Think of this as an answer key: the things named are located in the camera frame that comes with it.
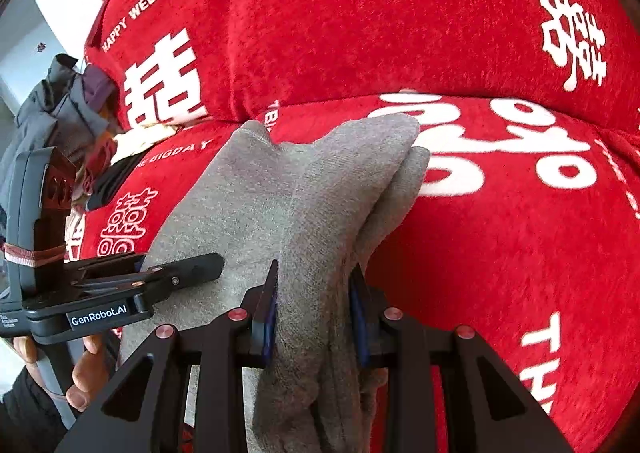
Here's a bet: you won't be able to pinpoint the grey knit garment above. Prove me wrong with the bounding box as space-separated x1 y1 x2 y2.
120 113 430 452

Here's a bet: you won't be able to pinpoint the grey clothes pile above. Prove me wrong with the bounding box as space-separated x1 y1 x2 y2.
1 54 117 212

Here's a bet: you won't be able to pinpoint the person's left hand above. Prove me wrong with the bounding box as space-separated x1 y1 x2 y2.
12 335 108 413

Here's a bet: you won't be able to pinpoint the cream cloth beside quilt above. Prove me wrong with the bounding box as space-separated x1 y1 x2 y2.
111 125 177 164

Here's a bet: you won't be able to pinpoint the red bedspread white lettering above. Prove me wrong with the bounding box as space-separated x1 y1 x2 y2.
70 92 639 452

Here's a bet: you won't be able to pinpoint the red folded quilt white characters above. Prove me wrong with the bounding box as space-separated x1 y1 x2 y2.
85 0 639 133

